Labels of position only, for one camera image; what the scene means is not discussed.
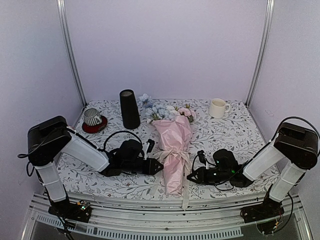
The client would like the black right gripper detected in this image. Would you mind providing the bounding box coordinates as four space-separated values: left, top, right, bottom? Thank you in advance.
187 166 232 185

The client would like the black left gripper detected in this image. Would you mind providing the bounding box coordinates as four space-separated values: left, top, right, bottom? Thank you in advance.
122 157 164 175

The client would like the cream printed ribbon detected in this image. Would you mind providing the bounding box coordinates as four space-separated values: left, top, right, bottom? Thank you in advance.
158 148 191 211

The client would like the pink flower bouquet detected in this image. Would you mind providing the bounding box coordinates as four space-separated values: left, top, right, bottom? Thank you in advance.
138 93 196 195

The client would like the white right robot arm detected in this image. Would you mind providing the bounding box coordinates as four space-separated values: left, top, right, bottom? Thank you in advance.
187 117 320 218

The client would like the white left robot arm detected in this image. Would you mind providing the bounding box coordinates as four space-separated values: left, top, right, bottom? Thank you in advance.
26 116 164 217

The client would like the black tapered vase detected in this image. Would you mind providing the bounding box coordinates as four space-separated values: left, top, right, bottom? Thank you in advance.
119 89 141 130

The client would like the floral patterned tablecloth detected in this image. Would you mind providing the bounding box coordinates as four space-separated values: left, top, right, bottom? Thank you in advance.
56 99 279 201

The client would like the red lacquer saucer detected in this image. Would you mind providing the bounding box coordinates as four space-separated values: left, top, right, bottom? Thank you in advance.
82 116 108 134

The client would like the cream ceramic mug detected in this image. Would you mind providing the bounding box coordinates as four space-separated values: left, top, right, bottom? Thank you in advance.
208 98 231 119

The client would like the striped grey teacup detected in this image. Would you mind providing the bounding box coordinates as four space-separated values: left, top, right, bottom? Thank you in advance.
83 108 102 127

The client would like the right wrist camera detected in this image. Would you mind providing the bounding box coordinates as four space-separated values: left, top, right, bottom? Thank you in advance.
197 150 208 166

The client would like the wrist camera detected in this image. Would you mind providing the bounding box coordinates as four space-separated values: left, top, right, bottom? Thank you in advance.
142 139 155 160
197 150 208 166

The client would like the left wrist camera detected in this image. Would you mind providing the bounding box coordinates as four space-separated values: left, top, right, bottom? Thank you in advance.
142 139 155 160

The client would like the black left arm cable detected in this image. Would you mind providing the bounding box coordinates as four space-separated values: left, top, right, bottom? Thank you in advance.
102 130 143 153

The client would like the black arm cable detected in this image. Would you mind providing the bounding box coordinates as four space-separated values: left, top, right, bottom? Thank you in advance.
274 116 320 141
102 130 143 153

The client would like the aluminium front rail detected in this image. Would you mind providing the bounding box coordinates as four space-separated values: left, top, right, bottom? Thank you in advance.
18 192 316 240

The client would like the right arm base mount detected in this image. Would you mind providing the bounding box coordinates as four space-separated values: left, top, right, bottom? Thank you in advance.
240 194 285 235

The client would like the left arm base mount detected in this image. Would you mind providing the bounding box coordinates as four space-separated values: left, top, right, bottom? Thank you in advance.
48 198 92 223

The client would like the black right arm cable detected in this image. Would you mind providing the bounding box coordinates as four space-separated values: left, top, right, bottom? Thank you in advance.
274 116 320 141

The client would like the left aluminium frame post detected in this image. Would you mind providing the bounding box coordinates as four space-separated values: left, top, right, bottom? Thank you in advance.
56 0 87 107

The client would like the aluminium frame post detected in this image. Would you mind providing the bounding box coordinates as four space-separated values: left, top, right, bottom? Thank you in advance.
56 0 87 107
245 0 275 109

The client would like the right aluminium frame post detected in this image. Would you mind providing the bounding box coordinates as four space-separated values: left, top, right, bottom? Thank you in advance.
245 0 275 109

